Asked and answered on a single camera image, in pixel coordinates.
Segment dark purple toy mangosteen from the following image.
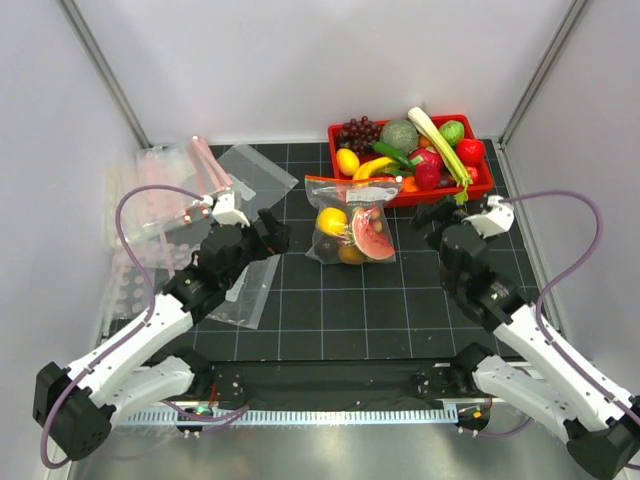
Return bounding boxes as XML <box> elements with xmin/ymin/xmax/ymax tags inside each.
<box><xmin>309</xmin><ymin>237</ymin><xmax>341</xmax><ymax>264</ymax></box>

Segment yellow toy bell pepper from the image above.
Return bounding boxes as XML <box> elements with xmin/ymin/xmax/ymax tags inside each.
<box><xmin>316</xmin><ymin>207</ymin><xmax>348</xmax><ymax>237</ymax></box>

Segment toy watermelon slice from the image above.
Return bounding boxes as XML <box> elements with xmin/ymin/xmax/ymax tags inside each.
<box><xmin>350</xmin><ymin>207</ymin><xmax>395</xmax><ymax>262</ymax></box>

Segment brown toy kiwi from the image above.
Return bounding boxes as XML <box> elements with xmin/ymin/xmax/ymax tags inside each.
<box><xmin>338</xmin><ymin>245</ymin><xmax>367</xmax><ymax>265</ymax></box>

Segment orange-zipper clear zip bag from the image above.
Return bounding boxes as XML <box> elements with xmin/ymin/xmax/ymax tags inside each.
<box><xmin>305</xmin><ymin>176</ymin><xmax>401</xmax><ymax>265</ymax></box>

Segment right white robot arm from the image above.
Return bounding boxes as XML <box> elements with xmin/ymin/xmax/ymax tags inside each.
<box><xmin>412</xmin><ymin>195</ymin><xmax>639</xmax><ymax>479</ymax></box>

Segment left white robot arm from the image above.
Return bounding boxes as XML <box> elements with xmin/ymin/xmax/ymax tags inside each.
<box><xmin>33</xmin><ymin>209</ymin><xmax>291</xmax><ymax>469</ymax></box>

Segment blue-zipper clear zip bag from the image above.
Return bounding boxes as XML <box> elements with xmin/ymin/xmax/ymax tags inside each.
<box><xmin>206</xmin><ymin>255</ymin><xmax>281</xmax><ymax>330</ymax></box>

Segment clear zip bag on mat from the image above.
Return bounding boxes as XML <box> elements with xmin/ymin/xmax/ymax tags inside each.
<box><xmin>218</xmin><ymin>145</ymin><xmax>299</xmax><ymax>220</ymax></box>

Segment pink-zipper zip bag stack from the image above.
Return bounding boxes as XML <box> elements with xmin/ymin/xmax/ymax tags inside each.
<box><xmin>102</xmin><ymin>136</ymin><xmax>232</xmax><ymax>322</ymax></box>

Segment orange toy carrot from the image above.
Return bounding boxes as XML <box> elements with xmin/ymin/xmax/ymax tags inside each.
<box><xmin>402</xmin><ymin>176</ymin><xmax>420</xmax><ymax>193</ymax></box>

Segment toy celery stalk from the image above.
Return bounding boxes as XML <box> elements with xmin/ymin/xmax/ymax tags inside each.
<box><xmin>408</xmin><ymin>107</ymin><xmax>472</xmax><ymax>206</ymax></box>

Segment pink toy dragon fruit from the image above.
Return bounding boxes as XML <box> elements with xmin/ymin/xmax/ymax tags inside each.
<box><xmin>409</xmin><ymin>146</ymin><xmax>444</xmax><ymax>172</ymax></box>

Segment red toy strawberry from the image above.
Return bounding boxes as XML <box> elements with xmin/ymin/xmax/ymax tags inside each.
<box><xmin>465</xmin><ymin>165</ymin><xmax>481</xmax><ymax>185</ymax></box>

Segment red toy tomato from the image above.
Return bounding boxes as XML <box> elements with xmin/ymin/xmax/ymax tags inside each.
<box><xmin>456</xmin><ymin>138</ymin><xmax>486</xmax><ymax>167</ymax></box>

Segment yellow toy banana bunch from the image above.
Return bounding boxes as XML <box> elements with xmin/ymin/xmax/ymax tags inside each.
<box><xmin>352</xmin><ymin>156</ymin><xmax>396</xmax><ymax>181</ymax></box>

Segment green toy pea pod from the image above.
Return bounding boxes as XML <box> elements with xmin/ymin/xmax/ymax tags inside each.
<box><xmin>371</xmin><ymin>141</ymin><xmax>413</xmax><ymax>169</ymax></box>

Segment green toy melon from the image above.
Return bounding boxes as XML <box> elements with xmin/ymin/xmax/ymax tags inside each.
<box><xmin>379</xmin><ymin>119</ymin><xmax>419</xmax><ymax>155</ymax></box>

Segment green toy custard apple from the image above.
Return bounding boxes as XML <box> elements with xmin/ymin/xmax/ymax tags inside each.
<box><xmin>439</xmin><ymin>120</ymin><xmax>465</xmax><ymax>148</ymax></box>

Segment yellow toy lemon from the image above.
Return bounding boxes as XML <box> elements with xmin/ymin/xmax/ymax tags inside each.
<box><xmin>336</xmin><ymin>148</ymin><xmax>360</xmax><ymax>177</ymax></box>

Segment dark purple toy grapes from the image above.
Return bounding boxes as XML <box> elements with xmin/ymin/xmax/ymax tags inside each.
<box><xmin>337</xmin><ymin>116</ymin><xmax>382</xmax><ymax>156</ymax></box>

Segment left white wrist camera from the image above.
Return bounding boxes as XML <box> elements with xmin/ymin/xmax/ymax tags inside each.
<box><xmin>200</xmin><ymin>190</ymin><xmax>250</xmax><ymax>227</ymax></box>

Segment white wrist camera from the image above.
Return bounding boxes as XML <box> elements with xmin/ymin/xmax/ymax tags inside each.
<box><xmin>462</xmin><ymin>195</ymin><xmax>515</xmax><ymax>239</ymax></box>
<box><xmin>200</xmin><ymin>190</ymin><xmax>250</xmax><ymax>227</ymax></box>

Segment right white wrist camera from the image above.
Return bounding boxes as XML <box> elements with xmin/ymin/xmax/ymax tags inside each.
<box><xmin>462</xmin><ymin>195</ymin><xmax>515</xmax><ymax>239</ymax></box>

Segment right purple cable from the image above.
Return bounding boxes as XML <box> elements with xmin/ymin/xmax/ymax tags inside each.
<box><xmin>457</xmin><ymin>190</ymin><xmax>640</xmax><ymax>437</ymax></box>

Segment purple cable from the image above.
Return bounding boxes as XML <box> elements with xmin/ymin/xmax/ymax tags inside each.
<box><xmin>457</xmin><ymin>190</ymin><xmax>640</xmax><ymax>437</ymax></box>
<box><xmin>39</xmin><ymin>184</ymin><xmax>251</xmax><ymax>470</ymax></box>

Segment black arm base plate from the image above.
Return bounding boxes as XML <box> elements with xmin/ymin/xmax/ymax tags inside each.
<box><xmin>152</xmin><ymin>357</ymin><xmax>511</xmax><ymax>404</ymax></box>

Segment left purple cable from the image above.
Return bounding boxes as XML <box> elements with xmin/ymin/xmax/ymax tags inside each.
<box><xmin>39</xmin><ymin>184</ymin><xmax>251</xmax><ymax>470</ymax></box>

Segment aluminium cable duct rail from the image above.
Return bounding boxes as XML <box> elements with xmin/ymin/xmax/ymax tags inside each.
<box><xmin>59</xmin><ymin>359</ymin><xmax>609</xmax><ymax>427</ymax></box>

